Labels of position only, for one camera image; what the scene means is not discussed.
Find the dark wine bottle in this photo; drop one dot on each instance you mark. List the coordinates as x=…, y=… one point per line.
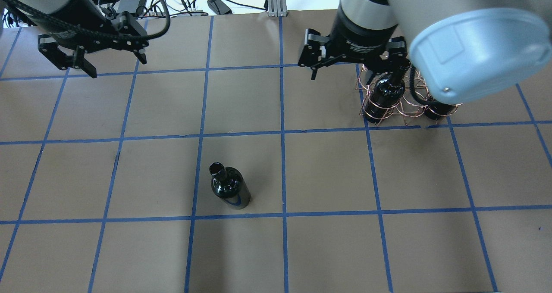
x=228, y=184

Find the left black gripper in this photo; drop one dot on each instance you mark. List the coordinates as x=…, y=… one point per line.
x=83, y=31

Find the dark bottle in basket middle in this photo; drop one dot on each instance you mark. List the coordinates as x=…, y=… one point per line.
x=387, y=92

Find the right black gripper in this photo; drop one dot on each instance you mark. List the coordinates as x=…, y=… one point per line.
x=357, y=35

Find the dark bottle in basket corner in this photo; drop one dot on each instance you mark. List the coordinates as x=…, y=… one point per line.
x=437, y=110

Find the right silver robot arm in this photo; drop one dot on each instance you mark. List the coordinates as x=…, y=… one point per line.
x=464, y=49

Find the copper wire wine basket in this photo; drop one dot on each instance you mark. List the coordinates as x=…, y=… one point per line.
x=409, y=111

